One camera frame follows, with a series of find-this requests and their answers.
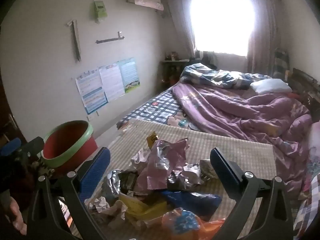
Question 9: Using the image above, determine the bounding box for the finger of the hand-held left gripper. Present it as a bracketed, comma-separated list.
[0, 137, 22, 157]
[21, 137, 45, 162]

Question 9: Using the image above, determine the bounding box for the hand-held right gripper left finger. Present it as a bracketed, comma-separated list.
[26, 147, 111, 240]

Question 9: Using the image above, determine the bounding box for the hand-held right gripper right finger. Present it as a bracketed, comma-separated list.
[209, 147, 294, 240]

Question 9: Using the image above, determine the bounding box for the red basin with green rim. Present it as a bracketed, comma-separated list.
[41, 120, 98, 179]

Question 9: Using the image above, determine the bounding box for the orange plastic bag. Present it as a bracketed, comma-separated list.
[161, 207, 227, 240]

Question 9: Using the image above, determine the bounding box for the pink foil wrapper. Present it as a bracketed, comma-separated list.
[136, 137, 191, 191]

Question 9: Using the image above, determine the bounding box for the blue patterned wrapper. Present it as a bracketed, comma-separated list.
[172, 209, 201, 233]

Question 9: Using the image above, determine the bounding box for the small yellow wrapper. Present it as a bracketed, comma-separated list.
[146, 131, 160, 150]

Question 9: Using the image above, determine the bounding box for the person's left hand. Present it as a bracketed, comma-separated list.
[7, 200, 27, 236]

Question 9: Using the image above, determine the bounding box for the silver foil wrapper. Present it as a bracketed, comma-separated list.
[105, 169, 138, 198]

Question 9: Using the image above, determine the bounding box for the beige woven mat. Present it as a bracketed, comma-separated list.
[86, 119, 281, 240]

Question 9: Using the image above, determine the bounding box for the camouflage cloth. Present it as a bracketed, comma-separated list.
[30, 159, 56, 180]

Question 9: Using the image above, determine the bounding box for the crumpled white tissue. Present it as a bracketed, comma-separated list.
[86, 196, 125, 221]

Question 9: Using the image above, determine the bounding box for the dark wooden door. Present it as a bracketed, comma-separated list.
[0, 80, 26, 143]

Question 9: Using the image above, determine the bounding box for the crumpled white wrapper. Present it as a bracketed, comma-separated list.
[182, 159, 218, 186]

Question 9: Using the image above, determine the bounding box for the dark blue snack packet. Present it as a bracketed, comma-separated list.
[160, 189, 223, 222]

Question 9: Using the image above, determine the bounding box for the yellow plastic bag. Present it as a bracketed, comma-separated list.
[119, 192, 168, 227]

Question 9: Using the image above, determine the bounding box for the purple quilt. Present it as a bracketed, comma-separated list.
[172, 83, 313, 193]

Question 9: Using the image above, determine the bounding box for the checkered cartoon bed sheet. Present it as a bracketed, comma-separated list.
[116, 87, 201, 132]

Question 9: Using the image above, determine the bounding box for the pink floral pillow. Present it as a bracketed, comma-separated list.
[301, 121, 320, 200]

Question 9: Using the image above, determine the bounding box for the patchwork checkered cloth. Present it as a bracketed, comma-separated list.
[292, 175, 320, 240]

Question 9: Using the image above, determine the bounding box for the blue patterned quilt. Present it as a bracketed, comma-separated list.
[179, 63, 272, 91]

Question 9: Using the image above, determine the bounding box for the white pillow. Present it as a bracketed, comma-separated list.
[250, 78, 293, 96]

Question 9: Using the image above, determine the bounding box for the cluttered corner shelf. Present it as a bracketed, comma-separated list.
[161, 51, 191, 83]

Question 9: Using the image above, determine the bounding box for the dark wooden headboard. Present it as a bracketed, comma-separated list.
[286, 67, 320, 123]

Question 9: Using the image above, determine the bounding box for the hanging plaid cloth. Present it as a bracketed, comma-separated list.
[273, 49, 291, 78]

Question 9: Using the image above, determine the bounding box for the sheer pink curtain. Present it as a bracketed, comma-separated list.
[166, 0, 198, 58]
[246, 0, 278, 75]

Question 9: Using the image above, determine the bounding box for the bright window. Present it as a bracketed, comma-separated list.
[189, 0, 256, 56]

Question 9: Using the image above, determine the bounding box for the blue chart wall poster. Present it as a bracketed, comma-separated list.
[75, 67, 109, 115]

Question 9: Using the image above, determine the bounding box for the white chart wall poster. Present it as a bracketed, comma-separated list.
[99, 63, 125, 103]

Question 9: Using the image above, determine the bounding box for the teal wall poster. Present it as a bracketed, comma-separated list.
[119, 57, 141, 94]

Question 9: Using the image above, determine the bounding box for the long metal wall bracket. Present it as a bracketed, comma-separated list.
[66, 19, 82, 63]

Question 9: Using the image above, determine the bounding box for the short metal wall bracket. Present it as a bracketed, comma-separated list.
[95, 31, 124, 44]

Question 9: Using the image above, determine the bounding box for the green wall box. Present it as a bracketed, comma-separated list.
[93, 0, 108, 23]

